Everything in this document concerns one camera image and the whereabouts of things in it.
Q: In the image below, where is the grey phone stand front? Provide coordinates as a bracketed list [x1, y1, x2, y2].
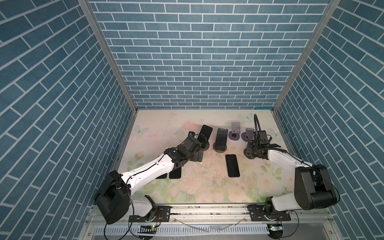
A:
[241, 128, 255, 142]

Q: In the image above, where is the black phone stand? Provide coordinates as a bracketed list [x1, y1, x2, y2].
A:
[157, 173, 168, 179]
[169, 168, 182, 180]

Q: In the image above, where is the black phone pink case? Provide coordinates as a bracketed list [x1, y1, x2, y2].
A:
[226, 155, 240, 178]

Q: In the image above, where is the black phone front stand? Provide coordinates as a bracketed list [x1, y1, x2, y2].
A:
[157, 173, 168, 179]

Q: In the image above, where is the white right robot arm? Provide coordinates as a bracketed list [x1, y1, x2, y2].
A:
[244, 130, 341, 220]

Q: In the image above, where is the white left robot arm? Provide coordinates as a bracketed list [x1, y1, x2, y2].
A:
[95, 136, 202, 225]

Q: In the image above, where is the grey metal phone stand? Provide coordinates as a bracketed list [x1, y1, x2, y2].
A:
[228, 122, 241, 141]

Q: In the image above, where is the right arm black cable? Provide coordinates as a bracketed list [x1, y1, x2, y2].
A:
[253, 113, 341, 208]

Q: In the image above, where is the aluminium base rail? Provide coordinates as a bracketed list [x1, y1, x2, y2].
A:
[79, 204, 342, 240]

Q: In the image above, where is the aluminium corner post right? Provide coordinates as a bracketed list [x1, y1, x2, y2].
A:
[272, 0, 341, 114]

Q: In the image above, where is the aluminium corner post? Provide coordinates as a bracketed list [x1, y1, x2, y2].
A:
[272, 0, 341, 114]
[78, 0, 138, 114]

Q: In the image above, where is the aluminium corner post left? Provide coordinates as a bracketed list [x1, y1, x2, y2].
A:
[78, 0, 138, 114]

